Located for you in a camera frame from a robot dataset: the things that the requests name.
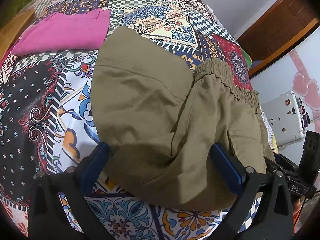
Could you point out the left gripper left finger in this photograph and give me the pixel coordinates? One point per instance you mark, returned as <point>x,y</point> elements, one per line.
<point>47,218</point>

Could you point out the white sewing machine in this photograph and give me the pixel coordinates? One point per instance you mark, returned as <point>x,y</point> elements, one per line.
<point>287,117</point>

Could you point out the olive khaki pants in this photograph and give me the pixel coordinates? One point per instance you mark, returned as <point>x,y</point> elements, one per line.
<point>160,120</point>

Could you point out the wooden door frame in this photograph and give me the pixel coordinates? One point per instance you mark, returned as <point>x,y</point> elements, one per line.
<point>282,27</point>

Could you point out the folded pink garment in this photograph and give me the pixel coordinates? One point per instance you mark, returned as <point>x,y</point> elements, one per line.
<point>64,32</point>

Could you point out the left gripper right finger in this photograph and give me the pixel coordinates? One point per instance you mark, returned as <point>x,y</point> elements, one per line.
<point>274,217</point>

